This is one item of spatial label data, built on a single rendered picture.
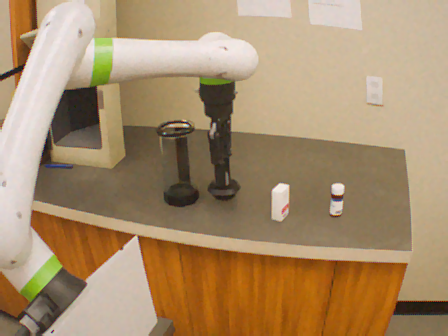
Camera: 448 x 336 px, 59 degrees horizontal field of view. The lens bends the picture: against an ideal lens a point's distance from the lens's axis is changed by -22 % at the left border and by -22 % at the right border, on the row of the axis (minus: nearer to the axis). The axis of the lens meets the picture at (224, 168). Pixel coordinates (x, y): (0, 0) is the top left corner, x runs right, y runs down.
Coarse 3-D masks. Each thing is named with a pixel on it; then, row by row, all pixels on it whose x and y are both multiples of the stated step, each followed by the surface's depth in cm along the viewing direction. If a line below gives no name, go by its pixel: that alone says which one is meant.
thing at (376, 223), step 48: (144, 144) 184; (240, 144) 179; (288, 144) 177; (336, 144) 176; (48, 192) 151; (96, 192) 151; (144, 192) 150; (240, 192) 147; (384, 192) 141; (192, 240) 129; (240, 240) 125; (288, 240) 123; (336, 240) 120; (384, 240) 117
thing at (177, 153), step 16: (160, 128) 136; (176, 128) 140; (192, 128) 134; (160, 144) 136; (176, 144) 133; (192, 144) 137; (176, 160) 135; (192, 160) 138; (176, 176) 137; (192, 176) 140; (176, 192) 139; (192, 192) 141
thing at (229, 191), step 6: (228, 180) 140; (234, 180) 140; (210, 186) 138; (216, 186) 138; (222, 186) 137; (228, 186) 137; (234, 186) 137; (240, 186) 139; (210, 192) 137; (216, 192) 136; (222, 192) 136; (228, 192) 136; (234, 192) 136; (216, 198) 138; (222, 198) 137; (228, 198) 137
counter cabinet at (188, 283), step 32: (32, 224) 157; (64, 224) 149; (64, 256) 157; (96, 256) 150; (160, 256) 140; (192, 256) 136; (224, 256) 132; (256, 256) 129; (0, 288) 192; (160, 288) 147; (192, 288) 142; (224, 288) 138; (256, 288) 135; (288, 288) 131; (320, 288) 128; (352, 288) 125; (384, 288) 122; (192, 320) 150; (224, 320) 145; (256, 320) 141; (288, 320) 137; (320, 320) 134; (352, 320) 130; (384, 320) 127
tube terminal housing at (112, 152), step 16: (48, 0) 144; (64, 0) 142; (96, 0) 139; (112, 0) 146; (96, 16) 141; (112, 16) 149; (112, 32) 151; (112, 96) 160; (112, 112) 162; (112, 128) 163; (112, 144) 165; (64, 160) 172; (80, 160) 170; (96, 160) 167; (112, 160) 166
